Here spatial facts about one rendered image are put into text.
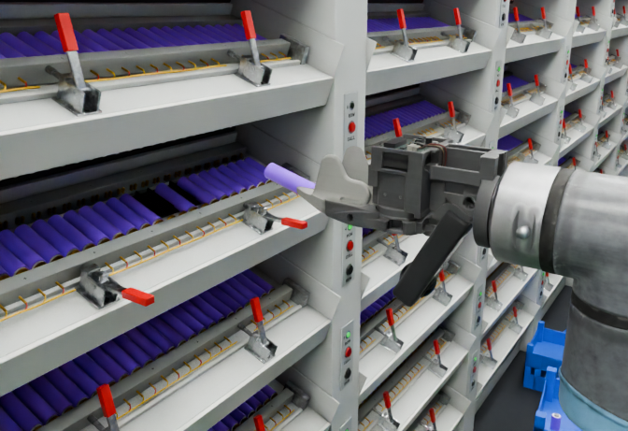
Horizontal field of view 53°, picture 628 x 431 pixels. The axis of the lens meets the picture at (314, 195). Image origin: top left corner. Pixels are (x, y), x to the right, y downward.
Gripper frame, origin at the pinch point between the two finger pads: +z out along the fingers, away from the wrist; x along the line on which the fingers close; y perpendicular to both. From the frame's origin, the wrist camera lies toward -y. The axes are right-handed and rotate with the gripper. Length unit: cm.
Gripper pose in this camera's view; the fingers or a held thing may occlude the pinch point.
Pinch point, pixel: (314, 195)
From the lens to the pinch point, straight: 68.0
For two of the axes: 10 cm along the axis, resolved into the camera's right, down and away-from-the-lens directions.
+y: 0.0, -9.5, -3.0
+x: -5.5, 2.5, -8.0
